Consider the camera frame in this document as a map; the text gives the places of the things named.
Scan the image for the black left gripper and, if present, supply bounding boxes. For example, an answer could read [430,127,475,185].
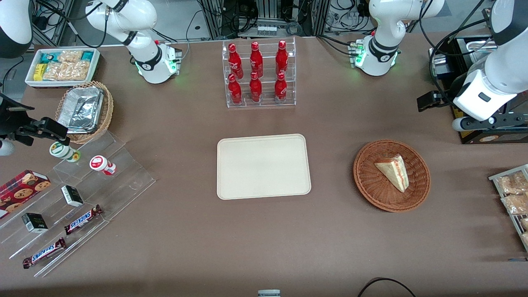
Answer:
[417,90,528,127]

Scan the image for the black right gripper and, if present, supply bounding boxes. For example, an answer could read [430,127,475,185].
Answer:
[0,93,69,146]

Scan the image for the triangular sandwich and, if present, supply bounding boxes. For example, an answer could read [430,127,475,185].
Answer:
[374,154,409,193]

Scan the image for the aluminium foil tray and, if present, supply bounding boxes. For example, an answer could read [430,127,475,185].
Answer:
[58,86,104,134]

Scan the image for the light wicker basket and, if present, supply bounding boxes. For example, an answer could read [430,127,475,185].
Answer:
[55,80,114,144]

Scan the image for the round brown wicker basket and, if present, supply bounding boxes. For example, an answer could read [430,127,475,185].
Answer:
[353,139,431,213]

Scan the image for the beige plastic tray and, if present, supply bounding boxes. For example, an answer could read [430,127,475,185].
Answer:
[217,133,312,200]

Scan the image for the green sunflower lidded can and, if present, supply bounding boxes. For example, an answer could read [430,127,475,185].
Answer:
[49,141,81,163]

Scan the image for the red tartan cookie box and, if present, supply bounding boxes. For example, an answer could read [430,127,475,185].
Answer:
[0,170,52,219]

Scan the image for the large clear cracker bag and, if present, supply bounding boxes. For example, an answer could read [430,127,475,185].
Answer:
[42,61,90,82]

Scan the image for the red lidded can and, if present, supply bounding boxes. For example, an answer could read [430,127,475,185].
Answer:
[90,155,117,176]

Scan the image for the small black carton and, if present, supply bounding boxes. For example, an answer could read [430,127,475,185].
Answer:
[21,212,49,233]
[61,185,84,207]

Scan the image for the small clear cracker bag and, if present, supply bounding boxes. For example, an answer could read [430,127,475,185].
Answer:
[58,49,83,64]

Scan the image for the white rectangular snack box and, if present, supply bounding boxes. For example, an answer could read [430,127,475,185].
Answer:
[25,47,101,88]

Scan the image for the clear acrylic stepped shelf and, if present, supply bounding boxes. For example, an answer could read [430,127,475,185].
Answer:
[0,130,156,278]

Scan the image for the Snickers chocolate bar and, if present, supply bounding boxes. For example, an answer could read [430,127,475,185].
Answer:
[23,237,67,269]
[64,205,104,236]

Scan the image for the red cola bottle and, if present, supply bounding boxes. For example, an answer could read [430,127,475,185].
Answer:
[274,72,288,104]
[228,43,244,79]
[250,41,264,78]
[228,73,243,104]
[276,40,288,76]
[249,72,263,103]

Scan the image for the clear acrylic bottle rack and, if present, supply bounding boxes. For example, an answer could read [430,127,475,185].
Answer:
[222,36,297,109]

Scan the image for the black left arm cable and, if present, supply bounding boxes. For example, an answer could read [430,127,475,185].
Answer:
[419,0,495,110]

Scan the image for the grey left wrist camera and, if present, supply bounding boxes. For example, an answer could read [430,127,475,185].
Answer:
[451,116,496,133]

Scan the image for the aluminium equipment frame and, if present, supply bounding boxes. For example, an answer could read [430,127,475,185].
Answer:
[198,0,330,40]

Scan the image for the black looped table cable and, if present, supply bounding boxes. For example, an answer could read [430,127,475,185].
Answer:
[357,277,417,297]

